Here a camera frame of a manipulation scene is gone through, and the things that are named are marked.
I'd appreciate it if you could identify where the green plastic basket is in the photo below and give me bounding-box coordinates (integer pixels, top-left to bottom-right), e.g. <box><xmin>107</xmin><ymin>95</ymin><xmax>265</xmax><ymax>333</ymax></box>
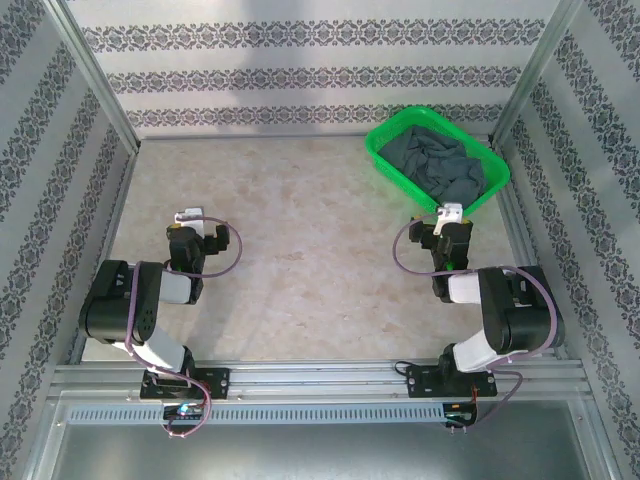
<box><xmin>364</xmin><ymin>105</ymin><xmax>511</xmax><ymax>217</ymax></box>

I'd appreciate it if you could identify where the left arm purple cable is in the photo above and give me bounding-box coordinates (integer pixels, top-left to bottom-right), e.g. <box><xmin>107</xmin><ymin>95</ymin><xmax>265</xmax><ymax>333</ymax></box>
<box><xmin>124</xmin><ymin>215</ymin><xmax>245</xmax><ymax>440</ymax></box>

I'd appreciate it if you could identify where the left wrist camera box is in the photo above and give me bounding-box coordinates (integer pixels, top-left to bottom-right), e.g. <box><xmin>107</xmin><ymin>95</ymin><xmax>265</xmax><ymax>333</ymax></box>
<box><xmin>173</xmin><ymin>206</ymin><xmax>207</xmax><ymax>235</ymax></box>

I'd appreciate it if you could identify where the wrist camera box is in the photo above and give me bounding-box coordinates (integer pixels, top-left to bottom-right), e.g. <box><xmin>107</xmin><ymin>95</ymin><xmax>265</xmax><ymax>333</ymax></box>
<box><xmin>173</xmin><ymin>206</ymin><xmax>207</xmax><ymax>235</ymax></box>
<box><xmin>432</xmin><ymin>201</ymin><xmax>464</xmax><ymax>237</ymax></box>

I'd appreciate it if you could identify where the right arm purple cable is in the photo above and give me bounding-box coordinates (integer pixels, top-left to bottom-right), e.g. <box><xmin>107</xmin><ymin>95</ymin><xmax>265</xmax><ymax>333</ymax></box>
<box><xmin>392</xmin><ymin>214</ymin><xmax>559</xmax><ymax>431</ymax></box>

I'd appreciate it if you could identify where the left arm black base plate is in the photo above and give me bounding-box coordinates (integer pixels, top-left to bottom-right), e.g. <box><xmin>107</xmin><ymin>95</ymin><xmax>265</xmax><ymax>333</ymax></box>
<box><xmin>138</xmin><ymin>367</ymin><xmax>232</xmax><ymax>401</ymax></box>

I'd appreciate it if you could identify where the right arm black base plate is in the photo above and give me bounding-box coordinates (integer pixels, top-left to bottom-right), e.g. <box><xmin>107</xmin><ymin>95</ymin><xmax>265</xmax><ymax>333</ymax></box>
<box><xmin>404</xmin><ymin>363</ymin><xmax>500</xmax><ymax>400</ymax></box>

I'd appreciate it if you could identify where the slotted grey cable duct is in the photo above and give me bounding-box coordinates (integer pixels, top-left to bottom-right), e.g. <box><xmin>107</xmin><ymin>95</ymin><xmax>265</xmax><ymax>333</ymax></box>
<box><xmin>63</xmin><ymin>402</ymin><xmax>447</xmax><ymax>426</ymax></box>

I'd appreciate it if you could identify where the aluminium mounting rail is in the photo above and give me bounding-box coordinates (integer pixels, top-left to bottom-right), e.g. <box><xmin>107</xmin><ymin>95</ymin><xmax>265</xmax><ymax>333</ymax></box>
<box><xmin>49</xmin><ymin>360</ymin><xmax>587</xmax><ymax>402</ymax></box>

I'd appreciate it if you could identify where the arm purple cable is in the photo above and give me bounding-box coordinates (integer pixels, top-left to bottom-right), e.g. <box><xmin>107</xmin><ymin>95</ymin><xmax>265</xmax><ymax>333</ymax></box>
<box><xmin>124</xmin><ymin>215</ymin><xmax>245</xmax><ymax>440</ymax></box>
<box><xmin>392</xmin><ymin>214</ymin><xmax>559</xmax><ymax>431</ymax></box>

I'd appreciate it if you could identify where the grey t-shirt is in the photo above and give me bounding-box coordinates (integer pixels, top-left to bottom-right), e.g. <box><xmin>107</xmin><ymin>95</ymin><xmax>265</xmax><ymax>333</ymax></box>
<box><xmin>378</xmin><ymin>124</ymin><xmax>487</xmax><ymax>209</ymax></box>

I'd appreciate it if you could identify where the aluminium frame post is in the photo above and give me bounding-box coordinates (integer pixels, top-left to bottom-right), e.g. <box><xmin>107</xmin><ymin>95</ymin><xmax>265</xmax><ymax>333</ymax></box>
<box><xmin>488</xmin><ymin>0</ymin><xmax>587</xmax><ymax>147</ymax></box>
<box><xmin>48</xmin><ymin>0</ymin><xmax>142</xmax><ymax>157</ymax></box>

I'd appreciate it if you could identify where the grey metal sheet panel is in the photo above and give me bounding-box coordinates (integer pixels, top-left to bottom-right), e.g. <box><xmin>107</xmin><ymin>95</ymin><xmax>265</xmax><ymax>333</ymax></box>
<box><xmin>49</xmin><ymin>422</ymin><xmax>601</xmax><ymax>480</ymax></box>

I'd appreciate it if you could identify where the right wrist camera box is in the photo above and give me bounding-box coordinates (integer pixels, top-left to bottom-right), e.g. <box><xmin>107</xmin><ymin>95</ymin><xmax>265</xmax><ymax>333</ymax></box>
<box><xmin>432</xmin><ymin>201</ymin><xmax>464</xmax><ymax>237</ymax></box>

